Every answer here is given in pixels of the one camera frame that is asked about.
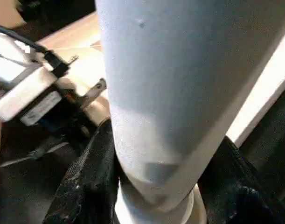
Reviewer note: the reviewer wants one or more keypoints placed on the black table mat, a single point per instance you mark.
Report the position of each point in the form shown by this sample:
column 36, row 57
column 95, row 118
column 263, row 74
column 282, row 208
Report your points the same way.
column 21, row 186

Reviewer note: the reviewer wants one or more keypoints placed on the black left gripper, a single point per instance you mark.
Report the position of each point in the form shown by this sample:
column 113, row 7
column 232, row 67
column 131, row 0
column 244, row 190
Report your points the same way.
column 63, row 121

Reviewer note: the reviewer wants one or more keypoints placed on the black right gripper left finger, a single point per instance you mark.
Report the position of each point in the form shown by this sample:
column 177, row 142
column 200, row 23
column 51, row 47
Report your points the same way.
column 88, row 186

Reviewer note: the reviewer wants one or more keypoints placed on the white plastic table top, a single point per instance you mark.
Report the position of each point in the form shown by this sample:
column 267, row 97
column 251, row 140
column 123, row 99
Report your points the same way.
column 81, row 56

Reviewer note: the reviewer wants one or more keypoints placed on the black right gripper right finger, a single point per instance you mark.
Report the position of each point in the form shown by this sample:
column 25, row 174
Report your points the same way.
column 245, row 196

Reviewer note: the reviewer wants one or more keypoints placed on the white plastic table leg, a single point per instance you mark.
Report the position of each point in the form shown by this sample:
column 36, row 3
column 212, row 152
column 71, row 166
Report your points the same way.
column 179, row 93

